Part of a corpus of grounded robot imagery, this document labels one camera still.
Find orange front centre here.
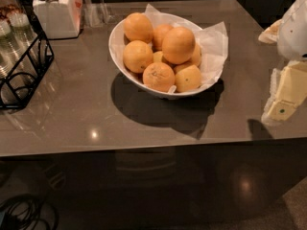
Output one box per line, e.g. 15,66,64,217
143,62,175,92

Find white paper liner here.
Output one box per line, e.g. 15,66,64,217
140,4,228,100

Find glass jar front rack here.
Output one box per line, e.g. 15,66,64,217
0,20,32,84

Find orange upper middle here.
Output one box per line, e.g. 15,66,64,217
152,24,173,51

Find orange front right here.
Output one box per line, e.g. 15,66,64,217
174,65,201,93

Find clear plastic stand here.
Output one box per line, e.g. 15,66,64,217
83,0,109,28

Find orange top left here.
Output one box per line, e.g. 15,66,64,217
124,12,154,43

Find orange left middle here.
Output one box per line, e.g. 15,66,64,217
123,40,154,74

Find black wire rack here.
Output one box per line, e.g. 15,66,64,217
0,0,54,109

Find small orange centre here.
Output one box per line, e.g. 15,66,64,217
153,51,169,64

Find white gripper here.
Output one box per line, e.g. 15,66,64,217
258,0,307,126

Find white lidded jar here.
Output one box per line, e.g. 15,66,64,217
33,0,83,39

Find black floor cables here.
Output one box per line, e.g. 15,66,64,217
0,194,59,230

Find large orange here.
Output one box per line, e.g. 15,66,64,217
162,27,196,64

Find glass jar in rack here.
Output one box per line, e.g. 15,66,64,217
9,12,38,61

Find white ceramic bowl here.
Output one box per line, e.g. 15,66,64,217
107,11,224,101

